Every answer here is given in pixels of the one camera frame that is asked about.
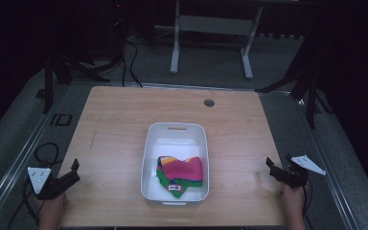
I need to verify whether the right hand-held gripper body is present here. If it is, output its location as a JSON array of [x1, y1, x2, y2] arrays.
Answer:
[[281, 154, 327, 190]]

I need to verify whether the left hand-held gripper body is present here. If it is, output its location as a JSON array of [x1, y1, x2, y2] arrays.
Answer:
[[27, 166, 74, 201]]

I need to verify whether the colourful striped cloth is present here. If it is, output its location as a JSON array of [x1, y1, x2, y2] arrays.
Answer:
[[155, 155, 204, 199]]

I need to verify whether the white plastic bin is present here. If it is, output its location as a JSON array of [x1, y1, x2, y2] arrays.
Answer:
[[140, 122, 211, 207]]

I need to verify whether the person's left hand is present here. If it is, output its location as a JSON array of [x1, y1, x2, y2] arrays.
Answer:
[[36, 192, 67, 225]]

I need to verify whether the person's right hand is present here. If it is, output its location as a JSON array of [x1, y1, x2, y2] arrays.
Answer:
[[280, 183, 308, 222]]

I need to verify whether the black tripod stand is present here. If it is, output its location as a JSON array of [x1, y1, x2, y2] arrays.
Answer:
[[36, 52, 124, 115], [254, 37, 334, 130]]

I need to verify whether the left hand-held gripper black cable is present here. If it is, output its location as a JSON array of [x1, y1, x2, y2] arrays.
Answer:
[[7, 177, 43, 230]]

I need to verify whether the hand-held gripper black cable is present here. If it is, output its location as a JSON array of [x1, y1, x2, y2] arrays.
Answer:
[[301, 179, 314, 230], [7, 177, 43, 230]]

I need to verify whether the looped black cable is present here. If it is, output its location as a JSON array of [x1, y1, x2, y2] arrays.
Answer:
[[34, 142, 63, 169]]

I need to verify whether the right hand-held gripper black cable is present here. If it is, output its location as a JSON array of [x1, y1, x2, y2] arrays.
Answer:
[[301, 179, 314, 230]]

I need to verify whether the aluminium rail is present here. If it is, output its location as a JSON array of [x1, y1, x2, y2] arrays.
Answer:
[[258, 90, 362, 230], [0, 83, 72, 224]]

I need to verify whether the thin black floor cable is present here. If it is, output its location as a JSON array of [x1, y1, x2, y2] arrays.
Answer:
[[120, 37, 144, 88]]

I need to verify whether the white metal desk frame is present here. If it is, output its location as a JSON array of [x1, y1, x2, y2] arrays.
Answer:
[[170, 0, 265, 81]]

